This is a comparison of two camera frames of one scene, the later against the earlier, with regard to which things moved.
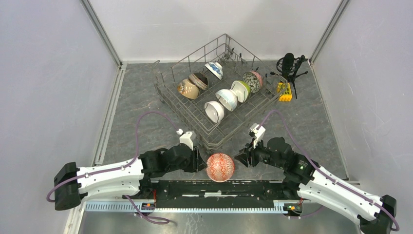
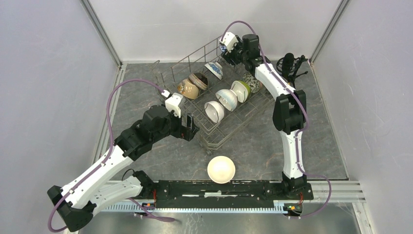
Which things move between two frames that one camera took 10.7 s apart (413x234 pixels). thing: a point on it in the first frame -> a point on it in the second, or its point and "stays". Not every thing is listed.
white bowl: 215,110 stays
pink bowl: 220,167 -> 223,48
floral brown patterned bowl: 254,79 stays
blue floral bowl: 215,68 stays
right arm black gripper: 243,158 -> 228,56
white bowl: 187,89 stays
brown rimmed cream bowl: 199,80 stays
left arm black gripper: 197,163 -> 187,133
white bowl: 228,98 stays
